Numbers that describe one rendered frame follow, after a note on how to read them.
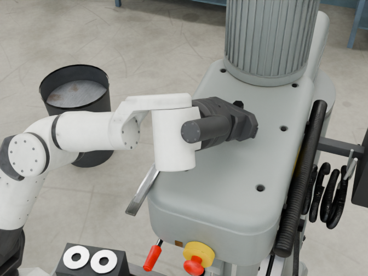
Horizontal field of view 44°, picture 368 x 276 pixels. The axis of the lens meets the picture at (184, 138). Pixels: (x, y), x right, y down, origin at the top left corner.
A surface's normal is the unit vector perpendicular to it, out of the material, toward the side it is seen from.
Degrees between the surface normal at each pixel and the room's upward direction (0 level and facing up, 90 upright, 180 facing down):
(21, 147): 59
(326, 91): 0
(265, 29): 90
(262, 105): 0
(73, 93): 0
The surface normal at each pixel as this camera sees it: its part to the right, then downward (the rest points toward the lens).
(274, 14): -0.11, 0.70
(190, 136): -0.54, 0.13
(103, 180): -0.02, -0.71
